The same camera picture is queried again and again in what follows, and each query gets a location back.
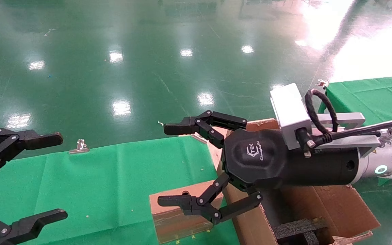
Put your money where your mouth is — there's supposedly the green cloth side table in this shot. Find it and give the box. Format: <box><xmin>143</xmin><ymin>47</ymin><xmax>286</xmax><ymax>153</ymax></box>
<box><xmin>318</xmin><ymin>74</ymin><xmax>392</xmax><ymax>128</ymax></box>

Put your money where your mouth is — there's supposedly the black foam packing insert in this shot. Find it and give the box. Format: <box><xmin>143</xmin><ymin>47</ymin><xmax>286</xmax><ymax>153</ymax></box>
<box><xmin>273</xmin><ymin>218</ymin><xmax>329</xmax><ymax>245</ymax></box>

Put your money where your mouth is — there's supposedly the small cardboard box with hole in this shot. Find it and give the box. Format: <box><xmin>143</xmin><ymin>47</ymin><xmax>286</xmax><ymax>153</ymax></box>
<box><xmin>149</xmin><ymin>180</ymin><xmax>225</xmax><ymax>244</ymax></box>

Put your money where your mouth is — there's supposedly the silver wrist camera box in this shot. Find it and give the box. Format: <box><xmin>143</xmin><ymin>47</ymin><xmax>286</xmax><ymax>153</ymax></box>
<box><xmin>270</xmin><ymin>83</ymin><xmax>316</xmax><ymax>158</ymax></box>

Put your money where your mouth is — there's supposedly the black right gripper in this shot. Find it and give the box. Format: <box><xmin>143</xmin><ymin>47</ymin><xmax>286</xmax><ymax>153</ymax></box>
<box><xmin>158</xmin><ymin>111</ymin><xmax>361</xmax><ymax>225</ymax></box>

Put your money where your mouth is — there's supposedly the thin black cable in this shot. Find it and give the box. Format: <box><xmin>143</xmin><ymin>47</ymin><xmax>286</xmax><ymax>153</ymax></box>
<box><xmin>329</xmin><ymin>117</ymin><xmax>392</xmax><ymax>140</ymax></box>

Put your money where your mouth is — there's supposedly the large open brown carton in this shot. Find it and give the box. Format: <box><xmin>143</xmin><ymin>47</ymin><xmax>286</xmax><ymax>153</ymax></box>
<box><xmin>216</xmin><ymin>118</ymin><xmax>381</xmax><ymax>245</ymax></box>

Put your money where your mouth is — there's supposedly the green tablecloth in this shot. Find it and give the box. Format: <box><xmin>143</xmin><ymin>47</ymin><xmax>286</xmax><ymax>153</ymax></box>
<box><xmin>0</xmin><ymin>135</ymin><xmax>241</xmax><ymax>245</ymax></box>

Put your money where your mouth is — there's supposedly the silver camera mount bracket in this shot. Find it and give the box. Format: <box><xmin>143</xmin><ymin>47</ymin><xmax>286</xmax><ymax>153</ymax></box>
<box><xmin>310</xmin><ymin>112</ymin><xmax>382</xmax><ymax>157</ymax></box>

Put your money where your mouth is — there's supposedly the black braided cable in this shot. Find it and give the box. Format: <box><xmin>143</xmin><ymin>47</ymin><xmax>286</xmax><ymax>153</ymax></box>
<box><xmin>304</xmin><ymin>88</ymin><xmax>339</xmax><ymax>150</ymax></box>

